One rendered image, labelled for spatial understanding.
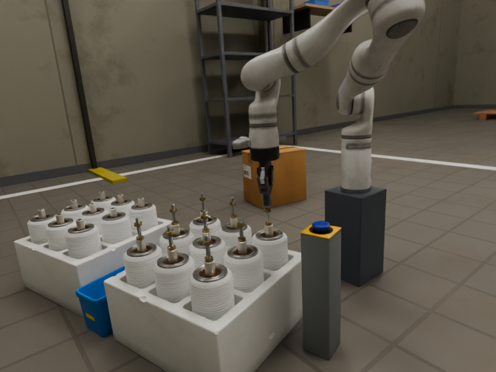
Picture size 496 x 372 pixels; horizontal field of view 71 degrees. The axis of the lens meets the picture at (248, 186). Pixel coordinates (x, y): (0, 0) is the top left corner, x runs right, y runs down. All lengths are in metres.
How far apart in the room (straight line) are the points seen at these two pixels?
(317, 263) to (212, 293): 0.24
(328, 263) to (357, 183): 0.40
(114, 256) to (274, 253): 0.53
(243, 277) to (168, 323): 0.19
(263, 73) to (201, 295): 0.50
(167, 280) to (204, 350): 0.17
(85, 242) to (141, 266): 0.30
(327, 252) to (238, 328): 0.25
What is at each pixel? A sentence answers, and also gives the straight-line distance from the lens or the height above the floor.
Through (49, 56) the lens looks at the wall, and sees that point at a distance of 3.58.
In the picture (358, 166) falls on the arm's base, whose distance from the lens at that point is 1.12.
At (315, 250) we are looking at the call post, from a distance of 0.80.
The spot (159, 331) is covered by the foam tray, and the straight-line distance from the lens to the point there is 0.88.
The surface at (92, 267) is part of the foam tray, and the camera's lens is 1.16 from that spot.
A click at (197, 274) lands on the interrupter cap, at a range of 0.78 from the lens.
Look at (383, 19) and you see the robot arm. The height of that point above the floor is 0.74.
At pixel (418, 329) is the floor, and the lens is 1.08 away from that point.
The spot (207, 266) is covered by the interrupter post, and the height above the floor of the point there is 0.27.
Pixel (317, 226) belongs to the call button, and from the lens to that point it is 0.79.
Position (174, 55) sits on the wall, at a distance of 3.98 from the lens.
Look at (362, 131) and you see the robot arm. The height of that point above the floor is 0.49.
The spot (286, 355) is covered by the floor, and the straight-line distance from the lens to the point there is 0.95.
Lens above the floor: 0.62
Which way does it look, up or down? 15 degrees down
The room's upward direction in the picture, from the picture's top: 4 degrees counter-clockwise
